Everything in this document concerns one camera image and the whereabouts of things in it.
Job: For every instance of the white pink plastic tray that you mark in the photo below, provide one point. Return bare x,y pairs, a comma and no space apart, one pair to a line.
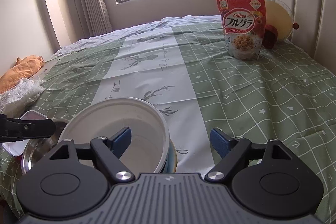
16,148

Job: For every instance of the orange cloth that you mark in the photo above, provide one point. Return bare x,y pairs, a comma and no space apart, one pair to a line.
23,68

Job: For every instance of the stainless steel bowl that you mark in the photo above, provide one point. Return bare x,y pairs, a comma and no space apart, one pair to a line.
37,148

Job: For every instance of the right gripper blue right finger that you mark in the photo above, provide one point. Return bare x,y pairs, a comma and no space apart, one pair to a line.
234,153

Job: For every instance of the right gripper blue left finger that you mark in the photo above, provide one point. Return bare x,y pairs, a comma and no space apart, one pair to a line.
106,154

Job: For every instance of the green checked bed sheet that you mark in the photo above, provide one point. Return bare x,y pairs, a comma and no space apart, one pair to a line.
182,67

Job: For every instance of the cream padded headboard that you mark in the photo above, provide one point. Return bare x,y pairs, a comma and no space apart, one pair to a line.
316,33

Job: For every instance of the white lace cloth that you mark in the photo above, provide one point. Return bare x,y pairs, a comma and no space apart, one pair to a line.
17,99

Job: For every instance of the teal bowl white inside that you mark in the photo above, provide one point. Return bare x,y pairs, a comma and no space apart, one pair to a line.
171,160

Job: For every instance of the red Calbee cereal bag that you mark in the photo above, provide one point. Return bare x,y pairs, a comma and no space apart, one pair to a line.
243,24

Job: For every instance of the cream round plush cushion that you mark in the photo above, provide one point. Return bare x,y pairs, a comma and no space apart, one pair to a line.
280,16

